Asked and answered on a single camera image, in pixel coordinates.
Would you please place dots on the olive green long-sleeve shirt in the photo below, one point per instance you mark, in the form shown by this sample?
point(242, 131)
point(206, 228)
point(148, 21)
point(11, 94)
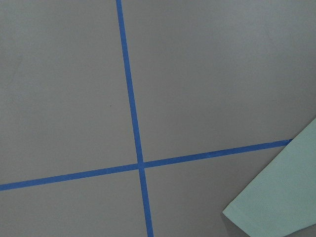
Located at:
point(281, 199)

